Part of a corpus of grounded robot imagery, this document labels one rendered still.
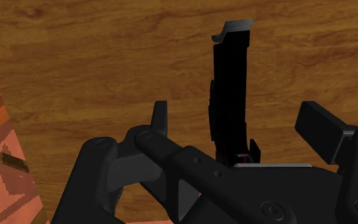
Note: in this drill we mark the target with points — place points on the black upright tool grey tip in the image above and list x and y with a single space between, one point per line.
229 93

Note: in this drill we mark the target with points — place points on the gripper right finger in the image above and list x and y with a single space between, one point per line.
321 130

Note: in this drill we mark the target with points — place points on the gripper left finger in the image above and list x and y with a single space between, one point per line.
154 152

